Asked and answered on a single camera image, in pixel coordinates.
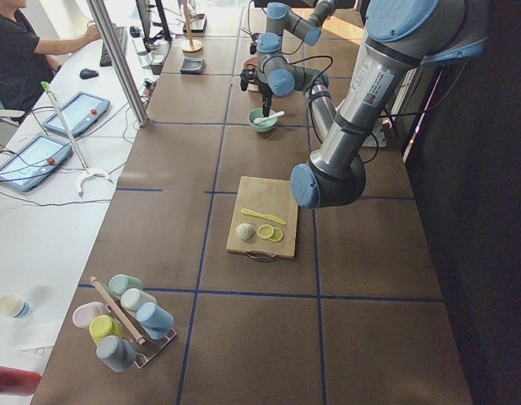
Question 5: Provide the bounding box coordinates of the wire cup rack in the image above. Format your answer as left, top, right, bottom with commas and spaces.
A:
90, 277, 177, 369

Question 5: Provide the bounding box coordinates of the pink cup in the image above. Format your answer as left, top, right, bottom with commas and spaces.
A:
72, 301, 107, 329

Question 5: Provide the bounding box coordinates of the black computer mouse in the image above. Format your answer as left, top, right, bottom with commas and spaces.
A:
79, 68, 99, 80

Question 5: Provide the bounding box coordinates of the teach pendant tablet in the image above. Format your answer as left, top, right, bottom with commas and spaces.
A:
0, 132, 73, 192
61, 92, 110, 138

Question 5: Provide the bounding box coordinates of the aluminium frame post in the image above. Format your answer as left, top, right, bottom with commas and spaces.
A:
87, 0, 149, 127

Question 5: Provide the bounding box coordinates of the white steamed bun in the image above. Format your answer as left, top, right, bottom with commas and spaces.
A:
235, 223, 256, 243

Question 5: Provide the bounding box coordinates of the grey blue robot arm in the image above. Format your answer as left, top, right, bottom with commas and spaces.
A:
241, 0, 489, 208

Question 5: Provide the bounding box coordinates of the black keyboard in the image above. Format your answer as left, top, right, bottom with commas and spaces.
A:
99, 25, 129, 68

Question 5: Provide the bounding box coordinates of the white cup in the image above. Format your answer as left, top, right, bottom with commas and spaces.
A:
121, 288, 157, 316

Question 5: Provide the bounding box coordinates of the grey cup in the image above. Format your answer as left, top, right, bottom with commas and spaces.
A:
96, 335, 137, 373

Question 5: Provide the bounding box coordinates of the paper cup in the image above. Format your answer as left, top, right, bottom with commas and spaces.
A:
0, 294, 31, 319

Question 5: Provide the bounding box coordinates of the yellow plastic knife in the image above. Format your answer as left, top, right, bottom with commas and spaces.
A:
240, 208, 287, 225

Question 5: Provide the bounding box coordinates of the near teach pendant tablet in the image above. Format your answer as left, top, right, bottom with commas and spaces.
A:
0, 132, 73, 192

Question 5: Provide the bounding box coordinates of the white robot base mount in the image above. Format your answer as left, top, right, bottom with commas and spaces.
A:
362, 119, 392, 148

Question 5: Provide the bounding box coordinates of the mint green bowl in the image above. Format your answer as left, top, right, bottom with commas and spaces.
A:
248, 108, 278, 132

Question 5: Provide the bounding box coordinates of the blue cup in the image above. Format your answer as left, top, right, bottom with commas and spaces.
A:
136, 302, 175, 339

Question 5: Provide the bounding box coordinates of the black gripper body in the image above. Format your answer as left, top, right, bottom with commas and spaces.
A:
240, 67, 259, 93

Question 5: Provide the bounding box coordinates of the black monitor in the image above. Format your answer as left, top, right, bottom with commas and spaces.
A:
136, 0, 172, 51

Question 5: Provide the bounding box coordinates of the wooden cutting board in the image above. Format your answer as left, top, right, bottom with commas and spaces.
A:
227, 176, 298, 258

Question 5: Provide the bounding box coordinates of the person in black shirt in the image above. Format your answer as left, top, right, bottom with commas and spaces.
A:
0, 1, 100, 114

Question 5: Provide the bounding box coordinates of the green cup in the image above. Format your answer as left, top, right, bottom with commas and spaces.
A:
108, 273, 144, 299

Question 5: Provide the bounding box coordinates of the far teach pendant tablet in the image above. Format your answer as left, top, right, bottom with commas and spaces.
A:
61, 92, 110, 138

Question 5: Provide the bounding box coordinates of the white reacher grabber tool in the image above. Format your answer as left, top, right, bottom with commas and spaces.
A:
40, 81, 113, 197

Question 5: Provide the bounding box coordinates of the yellow cup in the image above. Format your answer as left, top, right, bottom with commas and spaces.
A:
89, 315, 125, 345

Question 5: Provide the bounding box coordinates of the white plastic spoon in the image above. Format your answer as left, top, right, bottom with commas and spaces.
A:
253, 111, 285, 125

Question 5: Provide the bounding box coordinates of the red bottle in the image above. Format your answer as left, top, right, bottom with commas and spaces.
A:
0, 366, 41, 397

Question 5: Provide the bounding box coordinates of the dark square dish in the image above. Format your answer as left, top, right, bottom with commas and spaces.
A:
180, 57, 206, 75

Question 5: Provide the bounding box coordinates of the pink bowl of ice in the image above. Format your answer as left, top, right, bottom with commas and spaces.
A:
243, 57, 259, 69

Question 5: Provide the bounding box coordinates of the wooden paper towel holder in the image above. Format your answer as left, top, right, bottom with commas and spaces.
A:
180, 0, 203, 54

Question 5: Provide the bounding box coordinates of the lemon slice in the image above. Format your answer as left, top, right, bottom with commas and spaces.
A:
257, 224, 275, 240
268, 227, 284, 242

